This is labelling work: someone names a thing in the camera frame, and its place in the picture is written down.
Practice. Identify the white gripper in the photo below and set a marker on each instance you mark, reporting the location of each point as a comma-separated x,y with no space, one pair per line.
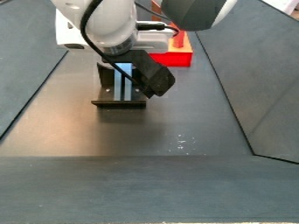
150,41

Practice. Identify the blue double-square peg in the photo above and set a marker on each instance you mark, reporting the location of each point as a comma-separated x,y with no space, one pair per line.
122,85

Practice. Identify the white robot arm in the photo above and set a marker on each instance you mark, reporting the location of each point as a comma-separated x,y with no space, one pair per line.
106,23

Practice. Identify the red peg board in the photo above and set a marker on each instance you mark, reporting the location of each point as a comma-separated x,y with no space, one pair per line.
174,57

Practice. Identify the black curved holder stand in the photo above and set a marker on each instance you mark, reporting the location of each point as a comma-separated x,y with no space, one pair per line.
105,99

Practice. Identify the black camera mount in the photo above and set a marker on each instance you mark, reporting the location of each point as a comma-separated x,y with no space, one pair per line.
156,78

